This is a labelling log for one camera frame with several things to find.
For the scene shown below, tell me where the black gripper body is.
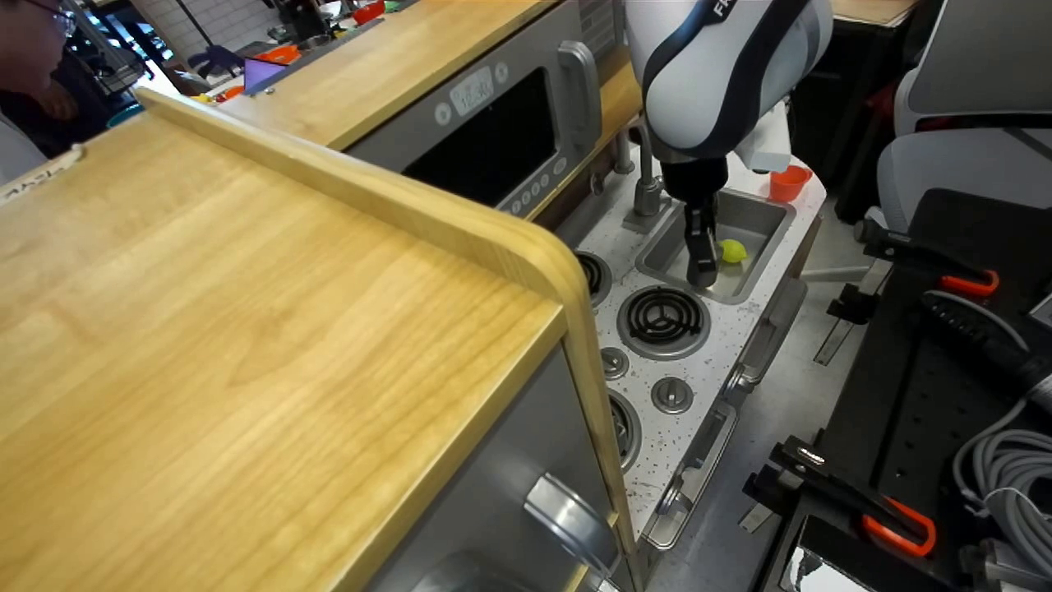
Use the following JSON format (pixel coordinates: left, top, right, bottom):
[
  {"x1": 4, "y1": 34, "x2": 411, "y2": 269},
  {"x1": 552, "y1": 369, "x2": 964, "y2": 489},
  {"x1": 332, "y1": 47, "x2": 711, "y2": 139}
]
[{"x1": 664, "y1": 158, "x2": 725, "y2": 199}]

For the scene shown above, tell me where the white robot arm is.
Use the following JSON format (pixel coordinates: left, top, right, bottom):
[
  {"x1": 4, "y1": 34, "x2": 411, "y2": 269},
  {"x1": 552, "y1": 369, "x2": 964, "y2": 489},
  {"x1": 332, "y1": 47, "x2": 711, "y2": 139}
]
[{"x1": 622, "y1": 0, "x2": 832, "y2": 288}]

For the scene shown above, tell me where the front right stove burner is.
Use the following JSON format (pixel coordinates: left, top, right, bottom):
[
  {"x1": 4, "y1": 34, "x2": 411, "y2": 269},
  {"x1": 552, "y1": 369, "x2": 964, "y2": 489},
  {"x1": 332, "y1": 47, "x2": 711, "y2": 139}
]
[{"x1": 619, "y1": 285, "x2": 711, "y2": 358}]

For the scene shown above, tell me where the stove burner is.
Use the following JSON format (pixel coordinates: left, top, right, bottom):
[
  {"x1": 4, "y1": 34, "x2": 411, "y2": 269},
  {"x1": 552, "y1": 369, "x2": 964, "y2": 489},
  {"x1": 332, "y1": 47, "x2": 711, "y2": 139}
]
[
  {"x1": 579, "y1": 254, "x2": 610, "y2": 301},
  {"x1": 619, "y1": 285, "x2": 711, "y2": 358},
  {"x1": 608, "y1": 391, "x2": 642, "y2": 470}
]

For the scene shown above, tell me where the back right stove burner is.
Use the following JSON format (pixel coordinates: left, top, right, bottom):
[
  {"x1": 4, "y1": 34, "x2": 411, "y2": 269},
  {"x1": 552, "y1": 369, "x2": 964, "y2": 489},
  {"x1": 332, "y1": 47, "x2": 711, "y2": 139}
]
[{"x1": 579, "y1": 254, "x2": 610, "y2": 301}]

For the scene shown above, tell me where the small grey stove knob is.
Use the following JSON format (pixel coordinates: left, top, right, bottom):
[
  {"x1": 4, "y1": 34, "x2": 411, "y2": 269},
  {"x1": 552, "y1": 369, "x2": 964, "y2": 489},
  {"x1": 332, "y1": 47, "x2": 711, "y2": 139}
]
[{"x1": 603, "y1": 350, "x2": 628, "y2": 377}]

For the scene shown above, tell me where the front left stove burner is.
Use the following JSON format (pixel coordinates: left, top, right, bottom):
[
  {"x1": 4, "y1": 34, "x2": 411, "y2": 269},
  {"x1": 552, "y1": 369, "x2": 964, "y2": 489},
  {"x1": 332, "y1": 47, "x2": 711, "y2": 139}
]
[{"x1": 608, "y1": 391, "x2": 642, "y2": 470}]

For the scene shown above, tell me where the grey toy sink basin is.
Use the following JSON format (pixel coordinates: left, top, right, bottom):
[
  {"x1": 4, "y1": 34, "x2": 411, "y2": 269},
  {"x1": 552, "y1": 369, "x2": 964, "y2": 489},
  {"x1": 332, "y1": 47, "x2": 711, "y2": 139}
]
[{"x1": 637, "y1": 191, "x2": 791, "y2": 301}]

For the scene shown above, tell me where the grey toy faucet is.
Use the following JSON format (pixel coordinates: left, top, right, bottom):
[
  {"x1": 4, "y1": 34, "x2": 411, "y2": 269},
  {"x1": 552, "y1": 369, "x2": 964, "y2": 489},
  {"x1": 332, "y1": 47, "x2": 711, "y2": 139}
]
[{"x1": 625, "y1": 120, "x2": 664, "y2": 232}]

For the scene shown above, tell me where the yellow toy lemon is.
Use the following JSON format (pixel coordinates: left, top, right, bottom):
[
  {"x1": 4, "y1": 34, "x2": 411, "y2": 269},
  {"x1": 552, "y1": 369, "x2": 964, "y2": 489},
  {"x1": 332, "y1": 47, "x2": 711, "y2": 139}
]
[{"x1": 720, "y1": 240, "x2": 748, "y2": 266}]

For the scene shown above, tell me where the red toy cup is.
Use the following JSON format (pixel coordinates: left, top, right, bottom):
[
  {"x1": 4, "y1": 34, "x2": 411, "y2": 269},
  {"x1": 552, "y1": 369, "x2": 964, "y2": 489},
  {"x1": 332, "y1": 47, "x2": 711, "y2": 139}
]
[{"x1": 769, "y1": 164, "x2": 811, "y2": 205}]

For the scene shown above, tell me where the grey toy microwave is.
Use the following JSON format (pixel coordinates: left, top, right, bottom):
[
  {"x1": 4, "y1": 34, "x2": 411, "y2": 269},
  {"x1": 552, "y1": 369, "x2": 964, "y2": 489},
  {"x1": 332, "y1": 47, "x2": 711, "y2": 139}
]
[{"x1": 349, "y1": 0, "x2": 622, "y2": 218}]

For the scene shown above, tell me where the black orange clamp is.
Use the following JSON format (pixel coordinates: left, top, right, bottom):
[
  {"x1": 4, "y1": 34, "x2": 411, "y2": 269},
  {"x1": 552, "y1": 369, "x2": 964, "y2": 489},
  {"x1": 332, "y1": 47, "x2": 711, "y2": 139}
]
[
  {"x1": 745, "y1": 438, "x2": 938, "y2": 559},
  {"x1": 856, "y1": 219, "x2": 1002, "y2": 301}
]

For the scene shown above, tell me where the grey office chair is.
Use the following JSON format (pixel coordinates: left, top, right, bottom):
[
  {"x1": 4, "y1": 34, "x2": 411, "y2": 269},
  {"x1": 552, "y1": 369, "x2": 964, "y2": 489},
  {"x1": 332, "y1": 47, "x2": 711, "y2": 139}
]
[{"x1": 878, "y1": 0, "x2": 1052, "y2": 230}]

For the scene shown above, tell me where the wooden toy kitchen cabinet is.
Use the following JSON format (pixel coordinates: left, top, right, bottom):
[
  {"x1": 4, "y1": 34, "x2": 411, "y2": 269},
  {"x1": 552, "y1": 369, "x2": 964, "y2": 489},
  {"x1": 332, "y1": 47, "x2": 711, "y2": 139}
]
[{"x1": 0, "y1": 96, "x2": 642, "y2": 592}]

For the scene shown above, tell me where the grey oven door handle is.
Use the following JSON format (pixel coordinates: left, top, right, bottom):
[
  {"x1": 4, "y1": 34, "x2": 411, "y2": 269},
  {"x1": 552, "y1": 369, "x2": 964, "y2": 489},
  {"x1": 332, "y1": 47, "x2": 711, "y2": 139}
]
[{"x1": 725, "y1": 278, "x2": 810, "y2": 391}]

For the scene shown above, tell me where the grey coiled cable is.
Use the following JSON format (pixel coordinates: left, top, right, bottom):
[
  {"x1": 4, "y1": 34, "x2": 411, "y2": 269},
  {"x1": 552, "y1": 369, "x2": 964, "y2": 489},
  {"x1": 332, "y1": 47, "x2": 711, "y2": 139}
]
[{"x1": 951, "y1": 398, "x2": 1052, "y2": 587}]

